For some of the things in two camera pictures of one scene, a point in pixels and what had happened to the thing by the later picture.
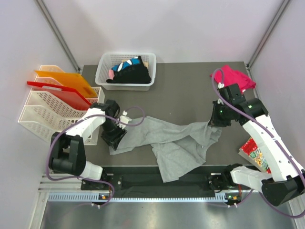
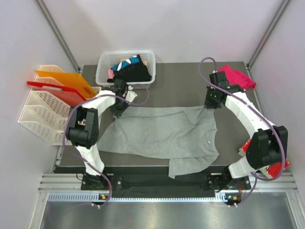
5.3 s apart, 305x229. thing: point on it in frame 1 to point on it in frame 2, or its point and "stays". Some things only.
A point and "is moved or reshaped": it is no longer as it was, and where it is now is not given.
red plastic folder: x=62 y=91 stays
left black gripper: x=113 y=140 to x=118 y=113
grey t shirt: x=177 y=148 is moved or reshaped
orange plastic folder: x=72 y=80 stays
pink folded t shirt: x=228 y=76 stays
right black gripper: x=215 y=121 to x=208 y=104
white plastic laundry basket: x=106 y=61 stays
